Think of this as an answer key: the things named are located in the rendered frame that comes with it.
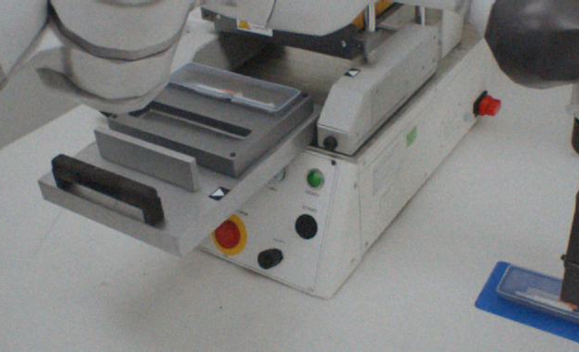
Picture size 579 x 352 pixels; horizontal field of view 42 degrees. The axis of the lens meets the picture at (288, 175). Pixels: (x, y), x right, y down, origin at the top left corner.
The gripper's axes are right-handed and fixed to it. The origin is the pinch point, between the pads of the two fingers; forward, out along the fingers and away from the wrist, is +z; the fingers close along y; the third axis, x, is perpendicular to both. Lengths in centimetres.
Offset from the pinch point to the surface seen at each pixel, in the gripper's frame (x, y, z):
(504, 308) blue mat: -8.0, 3.8, 7.8
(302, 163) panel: -35.1, 5.9, -8.1
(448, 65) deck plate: -26.8, -22.5, -10.2
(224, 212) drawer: -34.5, 23.2, -12.4
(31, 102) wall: -179, -57, 50
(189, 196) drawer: -38.2, 24.4, -14.4
